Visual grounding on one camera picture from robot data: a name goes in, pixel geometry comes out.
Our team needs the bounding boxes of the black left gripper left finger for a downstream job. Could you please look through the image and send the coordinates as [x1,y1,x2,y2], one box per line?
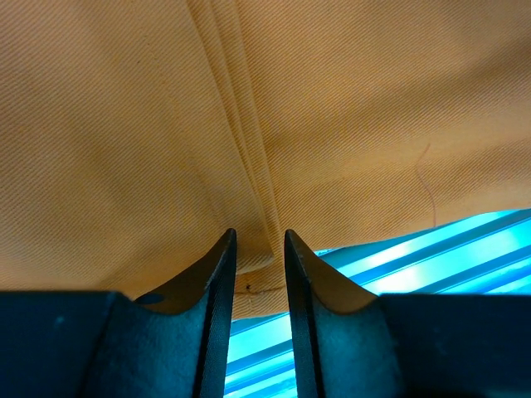
[1,230,236,397]

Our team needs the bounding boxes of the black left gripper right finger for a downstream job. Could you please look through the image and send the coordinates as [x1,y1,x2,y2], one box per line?
[284,230,530,397]

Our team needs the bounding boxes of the orange trousers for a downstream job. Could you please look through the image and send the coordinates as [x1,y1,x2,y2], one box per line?
[1,1,530,318]

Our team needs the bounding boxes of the aluminium front rail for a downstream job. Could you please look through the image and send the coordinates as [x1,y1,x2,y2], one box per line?
[224,210,530,397]

